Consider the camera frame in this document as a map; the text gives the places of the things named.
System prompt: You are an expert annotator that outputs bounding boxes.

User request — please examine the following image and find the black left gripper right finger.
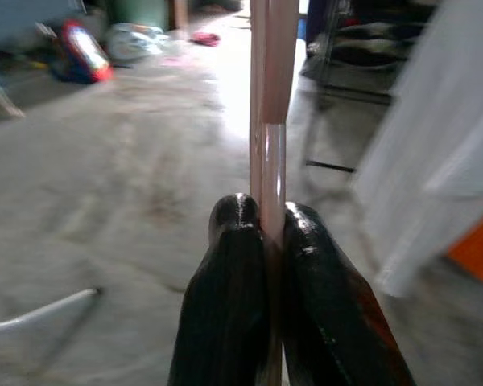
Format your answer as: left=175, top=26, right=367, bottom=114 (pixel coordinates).
left=280, top=200, right=418, bottom=386

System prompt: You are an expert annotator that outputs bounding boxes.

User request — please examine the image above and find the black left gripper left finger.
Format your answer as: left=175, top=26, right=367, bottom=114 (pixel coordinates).
left=167, top=191, right=275, bottom=386

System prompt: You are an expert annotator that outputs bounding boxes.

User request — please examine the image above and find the pink plastic hanger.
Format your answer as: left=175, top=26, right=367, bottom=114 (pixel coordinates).
left=248, top=0, right=299, bottom=386

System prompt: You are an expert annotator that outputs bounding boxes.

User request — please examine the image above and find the black metal drying rack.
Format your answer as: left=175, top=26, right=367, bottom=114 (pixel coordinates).
left=299, top=0, right=436, bottom=174

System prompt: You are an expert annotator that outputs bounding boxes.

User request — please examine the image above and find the orange t-shirt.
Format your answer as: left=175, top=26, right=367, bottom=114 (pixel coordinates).
left=445, top=203, right=483, bottom=287

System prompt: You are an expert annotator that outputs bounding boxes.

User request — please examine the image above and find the light blue folding table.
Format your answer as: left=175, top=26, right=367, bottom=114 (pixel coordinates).
left=0, top=287, right=102, bottom=335

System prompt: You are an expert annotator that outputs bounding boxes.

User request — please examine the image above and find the white t-shirt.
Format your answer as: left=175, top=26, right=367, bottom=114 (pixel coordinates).
left=356, top=0, right=483, bottom=298

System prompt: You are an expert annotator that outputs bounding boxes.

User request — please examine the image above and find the small pink cloth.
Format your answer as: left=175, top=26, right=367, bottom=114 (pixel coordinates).
left=189, top=31, right=222, bottom=47

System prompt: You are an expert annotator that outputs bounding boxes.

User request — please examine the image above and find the white plastic bag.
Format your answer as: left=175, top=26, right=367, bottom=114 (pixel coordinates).
left=105, top=22, right=168, bottom=62

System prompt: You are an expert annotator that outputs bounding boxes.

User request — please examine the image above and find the red blue backpack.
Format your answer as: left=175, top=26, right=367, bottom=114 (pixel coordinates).
left=47, top=18, right=114, bottom=84

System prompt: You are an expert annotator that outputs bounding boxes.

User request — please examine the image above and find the green cabinet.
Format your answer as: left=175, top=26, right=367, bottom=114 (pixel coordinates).
left=111, top=0, right=171, bottom=30

